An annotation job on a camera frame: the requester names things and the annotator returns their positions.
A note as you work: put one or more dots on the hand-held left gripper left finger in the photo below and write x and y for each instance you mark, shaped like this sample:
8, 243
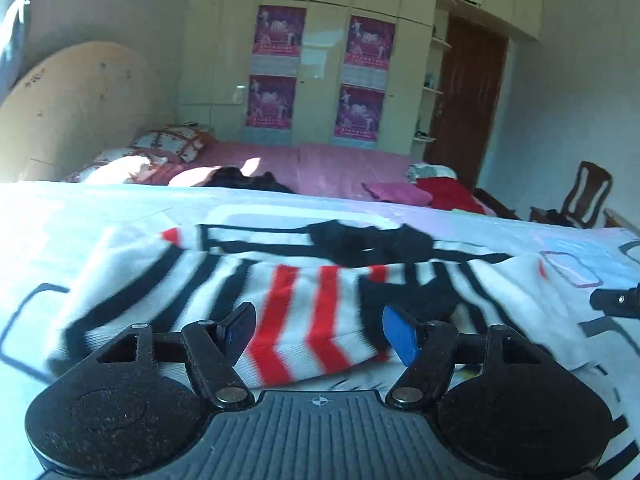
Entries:
239, 327

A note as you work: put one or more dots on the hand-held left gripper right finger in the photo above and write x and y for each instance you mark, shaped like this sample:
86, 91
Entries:
400, 336

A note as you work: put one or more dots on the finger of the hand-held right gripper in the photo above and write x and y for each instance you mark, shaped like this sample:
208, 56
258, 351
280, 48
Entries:
614, 302

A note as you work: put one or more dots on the striped knit sweater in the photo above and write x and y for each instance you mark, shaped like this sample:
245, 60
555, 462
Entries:
300, 310

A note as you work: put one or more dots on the dark wooden chair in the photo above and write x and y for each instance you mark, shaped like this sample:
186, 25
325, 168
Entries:
590, 185

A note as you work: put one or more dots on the pink cloth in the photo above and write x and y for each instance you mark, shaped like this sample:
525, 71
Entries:
397, 192

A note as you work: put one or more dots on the black clothing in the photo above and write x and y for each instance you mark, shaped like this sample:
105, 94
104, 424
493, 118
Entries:
240, 181

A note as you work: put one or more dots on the red cloth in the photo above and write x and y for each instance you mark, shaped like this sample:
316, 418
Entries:
450, 195

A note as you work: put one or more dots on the white striped cloth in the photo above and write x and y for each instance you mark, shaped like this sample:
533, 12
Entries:
430, 171

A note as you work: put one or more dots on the white printed bed sheet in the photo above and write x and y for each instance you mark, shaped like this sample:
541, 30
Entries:
100, 220

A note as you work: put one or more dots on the pink bed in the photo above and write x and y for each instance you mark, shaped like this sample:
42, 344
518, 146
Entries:
325, 165

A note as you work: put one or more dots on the heart patterned pillow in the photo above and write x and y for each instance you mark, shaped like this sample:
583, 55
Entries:
117, 165
172, 142

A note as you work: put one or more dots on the brown wooden door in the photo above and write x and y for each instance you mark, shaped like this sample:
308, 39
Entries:
467, 105

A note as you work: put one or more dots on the open corner shelf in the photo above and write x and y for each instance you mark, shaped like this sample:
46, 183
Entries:
431, 90

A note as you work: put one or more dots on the cream round headboard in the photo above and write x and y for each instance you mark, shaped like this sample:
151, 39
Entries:
80, 110

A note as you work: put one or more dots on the grey curtain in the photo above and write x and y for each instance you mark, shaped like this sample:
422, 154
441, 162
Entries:
15, 35

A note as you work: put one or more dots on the purple wall poster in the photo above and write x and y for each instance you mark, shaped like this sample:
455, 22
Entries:
279, 30
370, 42
271, 102
359, 112

